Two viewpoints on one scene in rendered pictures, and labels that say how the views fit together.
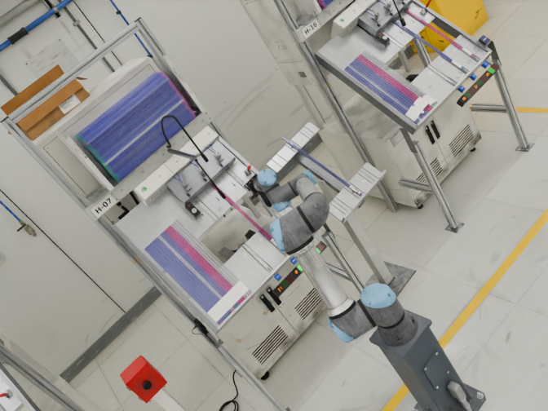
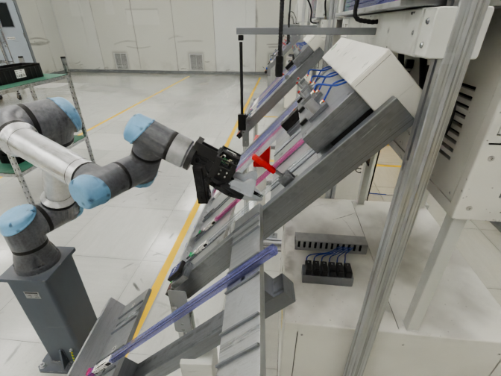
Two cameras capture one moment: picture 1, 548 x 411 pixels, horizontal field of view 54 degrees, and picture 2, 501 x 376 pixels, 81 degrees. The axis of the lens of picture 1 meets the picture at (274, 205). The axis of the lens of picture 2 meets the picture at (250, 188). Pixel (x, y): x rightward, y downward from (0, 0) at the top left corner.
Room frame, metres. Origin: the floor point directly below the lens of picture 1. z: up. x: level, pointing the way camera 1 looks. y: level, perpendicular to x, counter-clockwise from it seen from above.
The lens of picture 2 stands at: (2.61, -0.55, 1.36)
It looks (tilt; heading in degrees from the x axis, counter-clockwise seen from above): 29 degrees down; 115
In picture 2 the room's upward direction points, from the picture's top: straight up
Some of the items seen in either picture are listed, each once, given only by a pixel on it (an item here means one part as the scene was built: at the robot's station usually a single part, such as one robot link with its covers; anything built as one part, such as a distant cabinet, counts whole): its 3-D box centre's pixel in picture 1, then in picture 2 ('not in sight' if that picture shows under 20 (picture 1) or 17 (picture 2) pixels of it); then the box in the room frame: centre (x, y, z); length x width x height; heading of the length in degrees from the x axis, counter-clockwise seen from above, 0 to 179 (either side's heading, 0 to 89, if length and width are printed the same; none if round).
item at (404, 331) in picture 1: (394, 322); (33, 252); (1.51, -0.12, 0.60); 0.15 x 0.15 x 0.10
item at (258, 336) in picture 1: (249, 289); (355, 303); (2.67, 0.41, 0.31); 0.70 x 0.65 x 0.62; 108
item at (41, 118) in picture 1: (64, 88); not in sight; (2.82, 0.51, 1.82); 0.68 x 0.30 x 0.20; 108
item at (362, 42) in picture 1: (401, 96); not in sight; (2.96, -1.04, 0.65); 1.01 x 0.73 x 1.29; 18
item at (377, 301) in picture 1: (380, 303); (24, 226); (1.51, -0.11, 0.72); 0.13 x 0.12 x 0.14; 85
